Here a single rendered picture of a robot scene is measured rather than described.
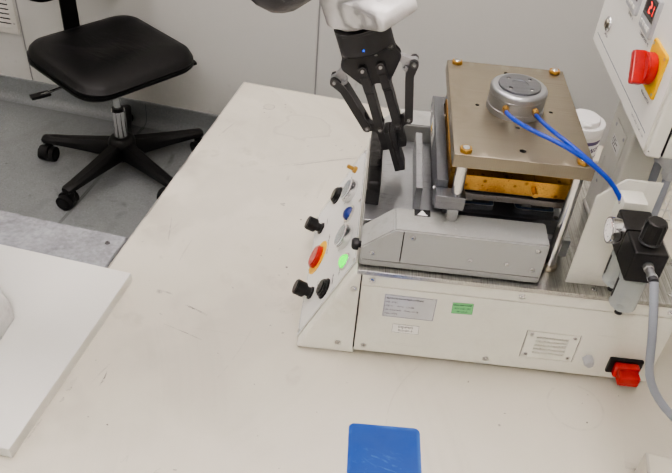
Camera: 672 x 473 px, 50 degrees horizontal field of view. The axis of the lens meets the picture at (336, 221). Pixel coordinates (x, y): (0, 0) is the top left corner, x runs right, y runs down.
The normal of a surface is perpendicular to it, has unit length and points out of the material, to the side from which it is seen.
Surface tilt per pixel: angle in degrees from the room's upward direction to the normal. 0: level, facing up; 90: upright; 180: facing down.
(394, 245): 90
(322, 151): 0
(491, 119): 0
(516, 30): 90
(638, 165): 90
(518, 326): 90
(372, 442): 0
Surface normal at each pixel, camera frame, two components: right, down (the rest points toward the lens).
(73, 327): 0.07, -0.78
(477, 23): -0.23, 0.60
